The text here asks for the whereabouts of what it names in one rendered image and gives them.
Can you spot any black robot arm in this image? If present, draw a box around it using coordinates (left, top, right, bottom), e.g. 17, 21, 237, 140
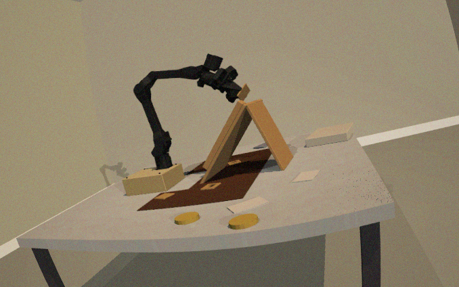
133, 53, 223, 170

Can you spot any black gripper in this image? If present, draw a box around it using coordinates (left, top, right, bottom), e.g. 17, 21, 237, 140
209, 68, 242, 103

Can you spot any yellow flat disc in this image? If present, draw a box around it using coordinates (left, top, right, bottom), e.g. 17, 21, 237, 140
174, 212, 200, 225
229, 214, 259, 229

